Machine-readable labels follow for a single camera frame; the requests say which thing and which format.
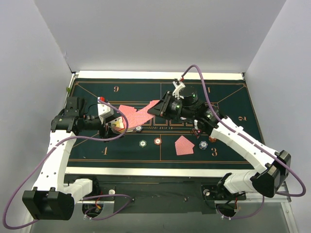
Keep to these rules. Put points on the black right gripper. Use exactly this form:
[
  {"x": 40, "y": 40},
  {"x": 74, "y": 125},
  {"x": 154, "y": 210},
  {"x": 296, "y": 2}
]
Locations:
[{"x": 166, "y": 105}]

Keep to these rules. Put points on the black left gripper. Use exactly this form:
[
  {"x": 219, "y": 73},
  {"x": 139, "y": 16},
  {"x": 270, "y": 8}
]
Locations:
[{"x": 105, "y": 132}]

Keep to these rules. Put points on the red-backed playing card deck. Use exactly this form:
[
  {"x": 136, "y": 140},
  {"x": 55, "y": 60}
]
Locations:
[{"x": 140, "y": 117}]

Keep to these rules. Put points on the blue chip position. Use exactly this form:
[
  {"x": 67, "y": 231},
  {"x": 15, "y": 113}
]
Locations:
[{"x": 138, "y": 128}]

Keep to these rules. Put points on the red card position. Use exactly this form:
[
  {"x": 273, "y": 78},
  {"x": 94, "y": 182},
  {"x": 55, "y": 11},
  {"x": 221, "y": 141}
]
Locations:
[
  {"x": 126, "y": 110},
  {"x": 184, "y": 149},
  {"x": 182, "y": 139}
]

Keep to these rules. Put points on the red poker chip stack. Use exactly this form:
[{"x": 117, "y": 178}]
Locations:
[{"x": 157, "y": 141}]

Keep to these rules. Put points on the green poker chip stack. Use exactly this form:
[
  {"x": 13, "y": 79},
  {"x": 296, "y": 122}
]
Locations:
[{"x": 142, "y": 143}]

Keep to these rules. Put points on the blue chips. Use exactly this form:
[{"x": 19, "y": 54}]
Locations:
[{"x": 203, "y": 145}]

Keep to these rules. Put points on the red chips position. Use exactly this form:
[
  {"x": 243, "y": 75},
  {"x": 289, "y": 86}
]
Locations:
[{"x": 212, "y": 139}]

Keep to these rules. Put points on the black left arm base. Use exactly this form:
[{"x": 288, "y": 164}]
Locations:
[{"x": 90, "y": 189}]

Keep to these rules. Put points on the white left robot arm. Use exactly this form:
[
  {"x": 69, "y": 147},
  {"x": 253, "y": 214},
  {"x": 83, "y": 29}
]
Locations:
[{"x": 49, "y": 199}]

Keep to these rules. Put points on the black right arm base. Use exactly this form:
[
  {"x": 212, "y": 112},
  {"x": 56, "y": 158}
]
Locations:
[{"x": 213, "y": 192}]

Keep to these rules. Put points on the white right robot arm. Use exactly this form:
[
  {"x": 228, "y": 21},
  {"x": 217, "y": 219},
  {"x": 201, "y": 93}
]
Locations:
[{"x": 268, "y": 171}]

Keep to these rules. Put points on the green poker table mat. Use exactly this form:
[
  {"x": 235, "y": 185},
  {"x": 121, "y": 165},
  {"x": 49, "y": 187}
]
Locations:
[{"x": 230, "y": 97}]

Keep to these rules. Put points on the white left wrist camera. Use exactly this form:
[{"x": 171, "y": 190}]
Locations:
[{"x": 104, "y": 111}]

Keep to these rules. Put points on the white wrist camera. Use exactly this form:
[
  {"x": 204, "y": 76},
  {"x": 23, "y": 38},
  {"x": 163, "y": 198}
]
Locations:
[
  {"x": 179, "y": 85},
  {"x": 104, "y": 111}
]

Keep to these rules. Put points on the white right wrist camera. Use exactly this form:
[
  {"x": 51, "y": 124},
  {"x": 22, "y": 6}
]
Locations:
[{"x": 179, "y": 85}]

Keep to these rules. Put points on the aluminium frame rail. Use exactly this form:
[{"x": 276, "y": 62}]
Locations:
[{"x": 167, "y": 205}]

